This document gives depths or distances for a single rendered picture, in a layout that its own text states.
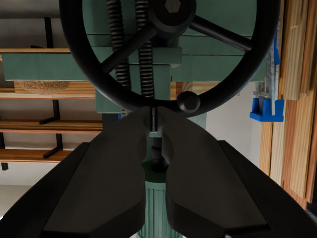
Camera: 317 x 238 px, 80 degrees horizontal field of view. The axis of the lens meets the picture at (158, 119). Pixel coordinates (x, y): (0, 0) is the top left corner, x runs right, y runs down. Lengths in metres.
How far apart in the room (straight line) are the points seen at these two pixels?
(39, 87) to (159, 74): 0.30
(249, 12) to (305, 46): 1.42
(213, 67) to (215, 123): 2.67
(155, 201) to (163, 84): 0.40
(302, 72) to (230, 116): 1.49
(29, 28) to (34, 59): 3.17
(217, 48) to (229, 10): 0.08
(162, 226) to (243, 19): 0.62
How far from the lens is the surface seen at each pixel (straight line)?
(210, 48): 0.47
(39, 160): 3.22
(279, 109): 1.47
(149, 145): 0.74
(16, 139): 3.98
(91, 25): 0.48
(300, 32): 1.92
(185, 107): 0.21
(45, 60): 0.51
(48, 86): 0.54
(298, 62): 1.89
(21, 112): 3.81
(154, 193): 0.63
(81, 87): 0.64
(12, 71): 0.55
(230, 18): 0.50
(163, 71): 0.36
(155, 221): 0.69
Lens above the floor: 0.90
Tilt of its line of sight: 11 degrees up
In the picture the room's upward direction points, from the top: 180 degrees counter-clockwise
